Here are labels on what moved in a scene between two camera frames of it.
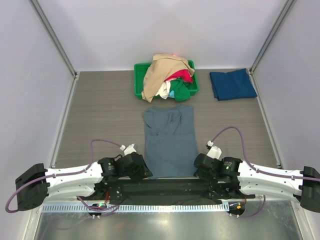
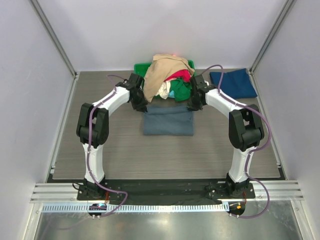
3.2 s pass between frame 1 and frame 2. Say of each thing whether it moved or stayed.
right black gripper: moved
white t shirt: stayed
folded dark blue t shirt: stayed
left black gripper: moved
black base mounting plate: stayed
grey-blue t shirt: moved
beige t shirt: stayed
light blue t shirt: stayed
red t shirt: stayed
